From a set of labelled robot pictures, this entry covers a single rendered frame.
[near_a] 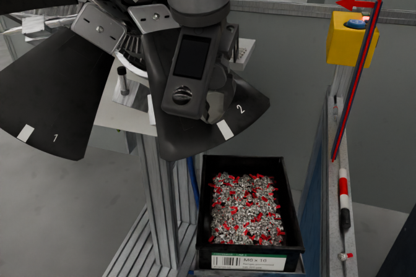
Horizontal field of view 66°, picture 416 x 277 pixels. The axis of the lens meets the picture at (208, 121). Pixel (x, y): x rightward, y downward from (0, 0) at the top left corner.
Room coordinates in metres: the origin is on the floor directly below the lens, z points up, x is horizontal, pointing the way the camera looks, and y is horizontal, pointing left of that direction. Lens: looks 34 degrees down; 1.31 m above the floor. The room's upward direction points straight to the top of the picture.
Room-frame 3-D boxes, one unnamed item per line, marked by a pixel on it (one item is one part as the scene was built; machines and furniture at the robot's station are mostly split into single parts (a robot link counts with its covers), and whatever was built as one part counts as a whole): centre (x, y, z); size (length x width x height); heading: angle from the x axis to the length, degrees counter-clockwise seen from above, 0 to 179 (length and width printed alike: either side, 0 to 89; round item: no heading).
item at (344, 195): (0.41, -0.25, 0.87); 0.14 x 0.01 x 0.01; 163
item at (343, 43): (0.80, -0.36, 1.02); 0.16 x 0.10 x 0.11; 163
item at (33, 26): (0.73, 0.39, 1.08); 0.07 x 0.04 x 0.06; 83
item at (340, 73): (0.80, -0.36, 0.92); 0.03 x 0.03 x 0.12; 73
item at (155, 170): (0.76, 0.16, 0.46); 0.09 x 0.04 x 0.91; 73
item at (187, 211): (0.98, 0.10, 0.58); 0.09 x 0.04 x 1.15; 73
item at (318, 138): (0.83, -0.37, 0.39); 0.04 x 0.04 x 0.78; 73
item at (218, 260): (0.40, -0.07, 0.85); 0.22 x 0.17 x 0.07; 178
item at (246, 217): (0.39, -0.07, 0.84); 0.19 x 0.14 x 0.04; 178
